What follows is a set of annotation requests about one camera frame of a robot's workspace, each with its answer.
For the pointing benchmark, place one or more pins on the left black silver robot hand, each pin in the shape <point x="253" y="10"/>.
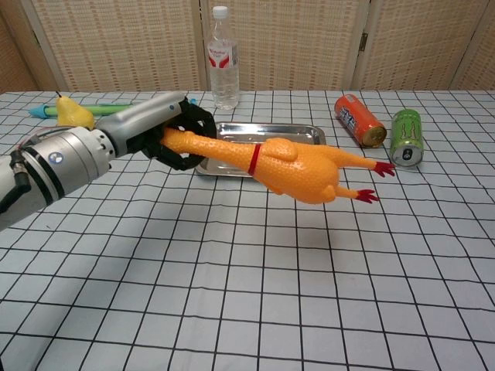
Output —
<point x="143" y="118"/>

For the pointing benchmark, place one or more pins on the orange rubber chicken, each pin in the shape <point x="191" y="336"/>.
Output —
<point x="294" y="170"/>

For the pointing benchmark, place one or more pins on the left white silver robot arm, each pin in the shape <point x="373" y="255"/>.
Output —
<point x="54" y="166"/>

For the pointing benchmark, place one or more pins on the green blue water squirter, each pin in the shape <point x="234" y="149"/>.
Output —
<point x="104" y="109"/>

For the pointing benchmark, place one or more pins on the silver metal tray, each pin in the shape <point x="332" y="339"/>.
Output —
<point x="270" y="133"/>

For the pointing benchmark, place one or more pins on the yellow pear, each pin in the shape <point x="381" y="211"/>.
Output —
<point x="73" y="114"/>

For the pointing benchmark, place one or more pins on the woven bamboo folding screen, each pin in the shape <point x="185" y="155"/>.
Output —
<point x="116" y="42"/>

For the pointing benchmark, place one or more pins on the clear plastic water bottle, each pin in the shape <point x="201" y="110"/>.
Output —
<point x="223" y="73"/>

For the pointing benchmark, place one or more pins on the orange soda can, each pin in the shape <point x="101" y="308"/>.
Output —
<point x="357" y="120"/>

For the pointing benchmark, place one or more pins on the green energy drink can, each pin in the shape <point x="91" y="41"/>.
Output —
<point x="406" y="135"/>

